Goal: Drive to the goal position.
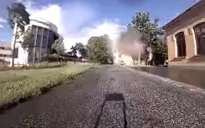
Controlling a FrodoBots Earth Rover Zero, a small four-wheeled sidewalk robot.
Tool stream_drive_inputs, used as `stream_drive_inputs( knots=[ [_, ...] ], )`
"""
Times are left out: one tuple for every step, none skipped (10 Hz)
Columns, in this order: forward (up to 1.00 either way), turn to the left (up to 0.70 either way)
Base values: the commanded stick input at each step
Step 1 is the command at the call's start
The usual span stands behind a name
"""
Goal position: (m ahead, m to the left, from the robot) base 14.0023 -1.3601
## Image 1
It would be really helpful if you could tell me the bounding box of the group of green trees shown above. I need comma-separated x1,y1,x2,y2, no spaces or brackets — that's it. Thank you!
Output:
68,34,115,65

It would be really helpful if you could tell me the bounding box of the grey asphalt road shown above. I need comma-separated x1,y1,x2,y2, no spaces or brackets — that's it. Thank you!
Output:
0,63,205,128

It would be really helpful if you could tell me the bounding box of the small green tree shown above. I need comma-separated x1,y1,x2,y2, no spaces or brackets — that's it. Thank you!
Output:
49,35,67,56

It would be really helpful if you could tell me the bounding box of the tall leafy tree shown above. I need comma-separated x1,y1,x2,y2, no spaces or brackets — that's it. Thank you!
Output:
129,11,168,66

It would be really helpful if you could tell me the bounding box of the round building with columns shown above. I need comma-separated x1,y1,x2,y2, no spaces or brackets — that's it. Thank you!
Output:
10,18,62,66

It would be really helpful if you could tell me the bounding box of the grass strip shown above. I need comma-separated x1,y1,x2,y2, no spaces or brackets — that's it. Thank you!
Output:
0,62,98,113

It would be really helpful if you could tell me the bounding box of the dark paved side strip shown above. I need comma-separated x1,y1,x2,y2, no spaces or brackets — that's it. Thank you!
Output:
129,63,205,93

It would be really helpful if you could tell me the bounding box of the brown brick building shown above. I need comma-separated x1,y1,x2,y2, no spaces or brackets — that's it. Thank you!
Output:
161,0,205,65

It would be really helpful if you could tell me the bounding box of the tall thin pine tree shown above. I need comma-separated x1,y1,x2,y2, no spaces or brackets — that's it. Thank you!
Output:
6,2,31,68

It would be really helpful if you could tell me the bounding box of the low pale building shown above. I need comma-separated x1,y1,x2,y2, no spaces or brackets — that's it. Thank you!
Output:
0,39,14,64

